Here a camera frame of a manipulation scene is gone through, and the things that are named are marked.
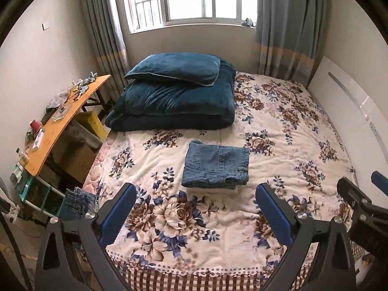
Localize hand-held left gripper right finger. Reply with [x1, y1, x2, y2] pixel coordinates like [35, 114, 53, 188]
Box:
[255, 183, 357, 291]

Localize white small box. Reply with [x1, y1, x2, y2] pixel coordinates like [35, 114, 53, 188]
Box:
[31, 133, 47, 153]

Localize yellow box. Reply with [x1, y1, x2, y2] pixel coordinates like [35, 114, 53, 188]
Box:
[75, 110, 107, 142]

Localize blue denim pants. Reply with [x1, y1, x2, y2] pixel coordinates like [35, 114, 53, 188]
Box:
[60, 187, 98, 221]
[181, 140, 250, 190]

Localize wooden desk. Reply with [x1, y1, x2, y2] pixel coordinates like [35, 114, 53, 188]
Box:
[24, 74, 112, 178]

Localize white headboard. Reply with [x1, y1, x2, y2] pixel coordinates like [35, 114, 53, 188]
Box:
[307, 55, 388, 190]

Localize white folded pants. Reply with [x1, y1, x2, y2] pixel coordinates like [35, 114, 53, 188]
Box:
[186, 186, 241, 195]

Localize black cable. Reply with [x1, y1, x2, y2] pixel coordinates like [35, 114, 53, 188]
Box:
[0, 218, 32, 291]

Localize window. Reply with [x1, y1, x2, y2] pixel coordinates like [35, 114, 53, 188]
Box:
[121, 0, 259, 33]

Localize clear plastic bags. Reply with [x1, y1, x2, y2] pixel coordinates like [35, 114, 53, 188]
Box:
[46, 89, 75, 110]

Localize blue white crumpled cloth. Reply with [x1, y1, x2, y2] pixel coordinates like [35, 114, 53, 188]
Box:
[78, 72, 99, 92]

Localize white rack with teal baskets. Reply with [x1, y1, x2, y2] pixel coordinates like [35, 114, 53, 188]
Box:
[11, 162, 66, 219]

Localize brown checked bed sheet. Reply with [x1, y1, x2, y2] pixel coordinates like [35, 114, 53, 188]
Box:
[107, 253, 320, 291]

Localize teal folded quilt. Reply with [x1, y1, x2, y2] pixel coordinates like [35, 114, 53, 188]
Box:
[105, 57, 237, 133]

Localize grey striped curtain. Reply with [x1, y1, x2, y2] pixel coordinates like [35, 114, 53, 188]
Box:
[79, 0, 131, 105]
[254, 0, 333, 89]

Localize teal pillow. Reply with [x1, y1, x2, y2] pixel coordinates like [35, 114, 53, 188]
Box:
[124, 53, 221, 87]

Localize pink floral mattress pad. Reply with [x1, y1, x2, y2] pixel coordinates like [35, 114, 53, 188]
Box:
[82, 140, 113, 195]

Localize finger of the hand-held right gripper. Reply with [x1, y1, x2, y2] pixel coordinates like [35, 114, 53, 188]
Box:
[371, 170, 388, 190]
[337, 176, 388, 219]

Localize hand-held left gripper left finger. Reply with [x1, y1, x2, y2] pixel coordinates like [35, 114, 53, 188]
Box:
[34, 183, 137, 291]

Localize floral blanket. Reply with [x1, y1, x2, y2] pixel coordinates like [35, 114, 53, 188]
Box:
[99, 72, 361, 280]

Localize white power strip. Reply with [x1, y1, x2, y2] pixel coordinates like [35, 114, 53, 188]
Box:
[5, 205, 21, 222]

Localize cardboard box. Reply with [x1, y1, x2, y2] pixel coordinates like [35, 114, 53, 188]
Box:
[51, 139, 98, 186]

